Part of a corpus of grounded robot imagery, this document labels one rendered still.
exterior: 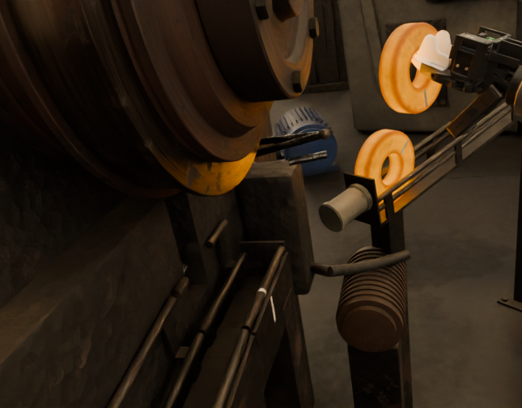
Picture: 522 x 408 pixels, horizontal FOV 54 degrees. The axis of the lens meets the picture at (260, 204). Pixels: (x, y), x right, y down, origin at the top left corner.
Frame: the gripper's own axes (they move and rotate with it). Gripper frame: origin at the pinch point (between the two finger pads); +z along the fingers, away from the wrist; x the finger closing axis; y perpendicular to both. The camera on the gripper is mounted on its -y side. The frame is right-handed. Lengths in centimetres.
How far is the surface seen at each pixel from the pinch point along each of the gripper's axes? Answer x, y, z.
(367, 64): -174, -88, 141
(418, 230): -85, -105, 34
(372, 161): 6.0, -19.0, 0.3
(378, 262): 12.0, -34.7, -9.2
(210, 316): 52, -20, -10
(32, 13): 65, 21, -11
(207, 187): 53, 3, -13
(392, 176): -1.5, -25.4, -0.1
